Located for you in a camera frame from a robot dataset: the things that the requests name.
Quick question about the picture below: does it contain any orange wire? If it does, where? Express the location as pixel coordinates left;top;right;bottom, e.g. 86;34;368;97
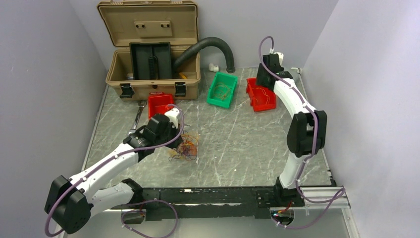
210;81;233;102
251;86;273;104

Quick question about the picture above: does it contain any colourful wire bundle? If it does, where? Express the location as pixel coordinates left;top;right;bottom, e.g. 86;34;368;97
168;131;200;163

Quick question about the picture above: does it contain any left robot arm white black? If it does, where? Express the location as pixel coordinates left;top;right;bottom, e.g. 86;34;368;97
44;107;185;237

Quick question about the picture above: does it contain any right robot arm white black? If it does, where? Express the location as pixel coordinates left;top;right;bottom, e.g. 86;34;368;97
256;53;327;206

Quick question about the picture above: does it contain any red plastic bin right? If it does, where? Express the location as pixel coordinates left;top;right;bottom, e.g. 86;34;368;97
246;78;277;113

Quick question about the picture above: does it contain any red plastic bin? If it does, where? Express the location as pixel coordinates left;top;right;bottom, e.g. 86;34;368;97
246;78;277;113
148;94;175;119

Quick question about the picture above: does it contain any red plastic bin left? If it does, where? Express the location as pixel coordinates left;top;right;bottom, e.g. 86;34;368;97
148;94;175;119

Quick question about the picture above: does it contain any silver wrench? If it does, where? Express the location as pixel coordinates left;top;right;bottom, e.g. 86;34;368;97
126;100;147;136

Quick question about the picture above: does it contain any green plastic bin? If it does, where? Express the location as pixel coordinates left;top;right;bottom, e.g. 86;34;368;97
207;72;238;109

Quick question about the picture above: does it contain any white pipe fitting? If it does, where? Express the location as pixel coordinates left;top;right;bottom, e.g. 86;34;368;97
208;63;219;72

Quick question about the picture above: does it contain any black toolbox tray insert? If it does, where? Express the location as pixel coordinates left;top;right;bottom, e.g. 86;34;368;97
129;42;172;80

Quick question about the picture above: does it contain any tan plastic toolbox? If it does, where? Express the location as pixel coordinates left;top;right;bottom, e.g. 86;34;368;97
97;0;201;101

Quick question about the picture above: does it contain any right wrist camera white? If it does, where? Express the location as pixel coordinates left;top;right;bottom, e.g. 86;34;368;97
273;52;284;65

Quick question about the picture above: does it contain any black corrugated hose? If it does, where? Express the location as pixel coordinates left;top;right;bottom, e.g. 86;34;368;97
173;37;236;74

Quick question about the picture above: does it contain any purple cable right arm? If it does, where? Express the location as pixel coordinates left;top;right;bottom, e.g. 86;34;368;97
258;36;347;231

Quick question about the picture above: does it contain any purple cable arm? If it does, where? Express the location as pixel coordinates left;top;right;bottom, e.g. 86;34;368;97
44;104;185;238
258;36;347;231

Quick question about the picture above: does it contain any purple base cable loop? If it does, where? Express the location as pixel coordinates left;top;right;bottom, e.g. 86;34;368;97
120;199;178;238

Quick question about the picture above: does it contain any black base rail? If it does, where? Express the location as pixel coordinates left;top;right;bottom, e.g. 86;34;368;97
114;185;305;221

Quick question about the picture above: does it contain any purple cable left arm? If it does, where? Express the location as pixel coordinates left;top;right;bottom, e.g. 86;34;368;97
44;104;185;238

